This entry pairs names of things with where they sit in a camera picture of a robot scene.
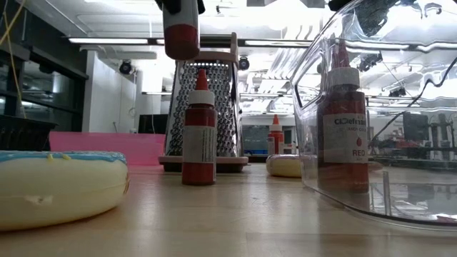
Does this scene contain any pink steel box grater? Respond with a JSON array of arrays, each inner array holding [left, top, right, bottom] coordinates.
[[159, 31, 250, 174]]

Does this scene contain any orange-red food colouring bottle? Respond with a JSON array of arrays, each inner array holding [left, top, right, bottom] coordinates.
[[267, 114, 286, 156]]

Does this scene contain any black monitor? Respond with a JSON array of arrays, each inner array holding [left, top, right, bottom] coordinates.
[[137, 114, 169, 135]]

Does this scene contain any red food colouring bottle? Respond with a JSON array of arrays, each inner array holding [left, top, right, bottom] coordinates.
[[162, 0, 201, 61], [181, 69, 218, 186], [316, 38, 371, 196]]

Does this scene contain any pink frosted toy donut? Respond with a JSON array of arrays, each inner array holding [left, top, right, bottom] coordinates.
[[265, 153, 318, 178]]

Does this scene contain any blue frosted toy donut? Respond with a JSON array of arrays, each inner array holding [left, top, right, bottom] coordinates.
[[0, 150, 130, 232]]

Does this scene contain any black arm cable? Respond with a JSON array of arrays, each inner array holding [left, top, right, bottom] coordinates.
[[370, 55, 457, 143]]

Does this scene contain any ceiling light strip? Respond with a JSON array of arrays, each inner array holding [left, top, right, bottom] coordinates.
[[244, 39, 315, 47], [67, 37, 149, 45]]

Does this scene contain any pink plastic tray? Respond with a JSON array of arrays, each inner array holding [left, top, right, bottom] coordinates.
[[49, 131, 167, 167]]

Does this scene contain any yellow extension cable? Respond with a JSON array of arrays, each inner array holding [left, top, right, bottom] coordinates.
[[1, 9, 28, 119], [0, 0, 28, 46]]

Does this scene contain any clear plastic container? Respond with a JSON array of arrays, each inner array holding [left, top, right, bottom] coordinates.
[[291, 0, 457, 228]]

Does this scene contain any black slotted plastic basket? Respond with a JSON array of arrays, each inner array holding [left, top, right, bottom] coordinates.
[[0, 114, 59, 153]]

